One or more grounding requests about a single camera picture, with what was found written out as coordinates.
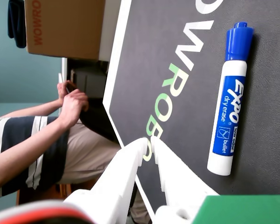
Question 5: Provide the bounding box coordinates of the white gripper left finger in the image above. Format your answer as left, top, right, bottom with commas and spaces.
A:
63, 137, 147, 224

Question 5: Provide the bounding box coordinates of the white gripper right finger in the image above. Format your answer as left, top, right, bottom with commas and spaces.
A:
151, 137, 220, 224

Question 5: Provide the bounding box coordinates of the blue Expo dry-erase marker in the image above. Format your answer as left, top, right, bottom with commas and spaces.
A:
206, 21, 255, 176

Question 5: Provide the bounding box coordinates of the dark smartphone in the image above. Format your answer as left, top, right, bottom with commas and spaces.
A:
64, 81, 78, 94

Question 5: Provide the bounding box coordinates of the person's right hand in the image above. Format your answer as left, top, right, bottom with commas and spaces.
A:
58, 89, 89, 128

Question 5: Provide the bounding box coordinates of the person's left hand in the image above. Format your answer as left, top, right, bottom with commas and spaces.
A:
56, 80, 79, 105

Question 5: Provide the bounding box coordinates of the person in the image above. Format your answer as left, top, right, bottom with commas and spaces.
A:
0, 115, 152, 224

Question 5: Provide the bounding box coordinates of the brown wooden chair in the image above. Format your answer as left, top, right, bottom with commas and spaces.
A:
15, 179, 98, 206

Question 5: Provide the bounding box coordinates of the grey cabinet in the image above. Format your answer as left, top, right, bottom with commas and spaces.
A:
70, 61, 109, 98

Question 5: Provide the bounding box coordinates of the white panel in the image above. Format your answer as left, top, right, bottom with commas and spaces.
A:
58, 57, 68, 84

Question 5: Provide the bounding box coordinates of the white side desk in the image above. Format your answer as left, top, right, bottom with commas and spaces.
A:
98, 0, 122, 63

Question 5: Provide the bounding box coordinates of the brown WOWROBO cardboard box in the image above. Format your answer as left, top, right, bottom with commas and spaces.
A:
24, 0, 106, 62

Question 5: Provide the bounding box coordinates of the dark blue cloth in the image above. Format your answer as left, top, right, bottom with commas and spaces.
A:
7, 0, 27, 49

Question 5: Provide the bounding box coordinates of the red white black cable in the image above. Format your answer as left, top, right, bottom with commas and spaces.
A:
0, 200, 94, 224

